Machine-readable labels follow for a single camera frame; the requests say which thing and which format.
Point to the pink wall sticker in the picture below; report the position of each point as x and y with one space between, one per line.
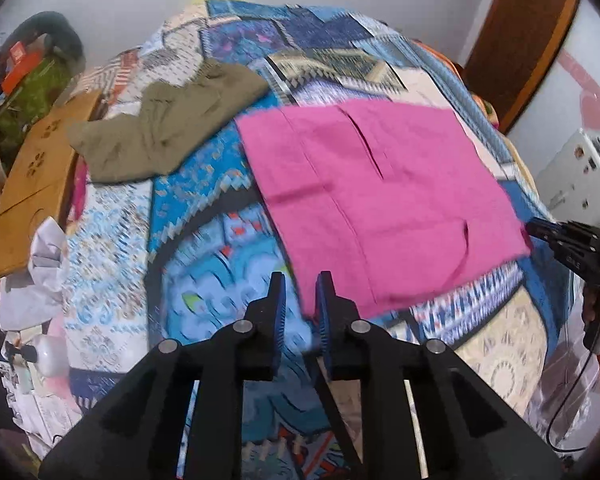
592 102

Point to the olive green pants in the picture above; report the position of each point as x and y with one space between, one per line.
160 130

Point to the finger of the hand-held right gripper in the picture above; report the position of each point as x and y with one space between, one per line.
572 259
545 230

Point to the brown wooden door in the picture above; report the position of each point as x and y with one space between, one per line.
525 35

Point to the brown wooden board with cutouts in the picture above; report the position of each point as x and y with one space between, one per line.
35 180

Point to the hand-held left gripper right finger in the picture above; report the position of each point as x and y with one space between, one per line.
323 312

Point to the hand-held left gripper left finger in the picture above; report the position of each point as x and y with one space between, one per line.
280 312

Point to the clear plastic sheet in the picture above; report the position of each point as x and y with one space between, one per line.
572 355

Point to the red box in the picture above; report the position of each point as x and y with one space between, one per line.
21 62

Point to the white plastic bottle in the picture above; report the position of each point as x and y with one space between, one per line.
51 355

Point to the dark teal curved cushion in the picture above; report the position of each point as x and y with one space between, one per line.
62 30

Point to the green bag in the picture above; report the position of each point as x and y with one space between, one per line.
32 92

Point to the white box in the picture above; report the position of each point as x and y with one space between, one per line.
570 180

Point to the patchwork printed blanket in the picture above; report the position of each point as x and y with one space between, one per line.
195 240

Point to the white crumpled cloth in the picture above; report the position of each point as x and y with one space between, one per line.
37 260

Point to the pink pants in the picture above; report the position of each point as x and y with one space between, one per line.
375 195

